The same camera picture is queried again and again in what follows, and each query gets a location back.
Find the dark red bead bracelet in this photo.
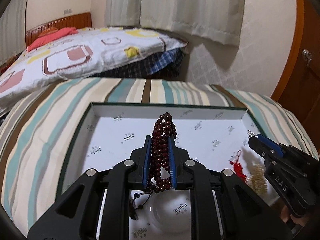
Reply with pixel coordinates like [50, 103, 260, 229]
[144, 112, 178, 195]

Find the red knot gold pendant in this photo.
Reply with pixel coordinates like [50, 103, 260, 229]
[229, 150, 247, 183]

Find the black cord bracelet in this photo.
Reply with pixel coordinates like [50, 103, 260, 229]
[128, 191, 153, 221]

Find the white jade bangle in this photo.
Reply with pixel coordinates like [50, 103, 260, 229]
[146, 190, 191, 239]

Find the right hand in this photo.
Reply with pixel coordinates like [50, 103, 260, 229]
[280, 205, 319, 239]

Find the green shallow tray box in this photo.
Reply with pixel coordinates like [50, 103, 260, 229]
[55, 101, 281, 240]

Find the wooden door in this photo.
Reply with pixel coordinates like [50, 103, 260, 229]
[271, 0, 320, 131]

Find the plaid blue bed sheet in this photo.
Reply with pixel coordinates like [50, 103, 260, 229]
[0, 48, 186, 120]

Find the silver door knob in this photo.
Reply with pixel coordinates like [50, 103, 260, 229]
[302, 49, 312, 67]

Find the striped tablecloth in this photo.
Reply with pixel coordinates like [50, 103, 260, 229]
[1, 77, 318, 236]

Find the patterned white bed quilt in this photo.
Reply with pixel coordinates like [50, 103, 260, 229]
[1, 28, 187, 113]

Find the right grey curtain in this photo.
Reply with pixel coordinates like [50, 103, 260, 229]
[105, 0, 245, 46]

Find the grey curtain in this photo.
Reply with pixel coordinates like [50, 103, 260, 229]
[1, 0, 27, 64]
[105, 0, 245, 46]

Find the wooden headboard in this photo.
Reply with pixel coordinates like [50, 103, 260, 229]
[25, 12, 92, 46]

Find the pink red pillow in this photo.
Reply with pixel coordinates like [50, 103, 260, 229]
[27, 27, 78, 52]

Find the orange embroidered cushion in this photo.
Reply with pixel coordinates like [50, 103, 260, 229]
[38, 27, 58, 37]

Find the left grey curtain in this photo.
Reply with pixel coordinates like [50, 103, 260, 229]
[1, 0, 27, 64]

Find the wall socket plate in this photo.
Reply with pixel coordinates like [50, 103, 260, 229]
[63, 9, 72, 15]

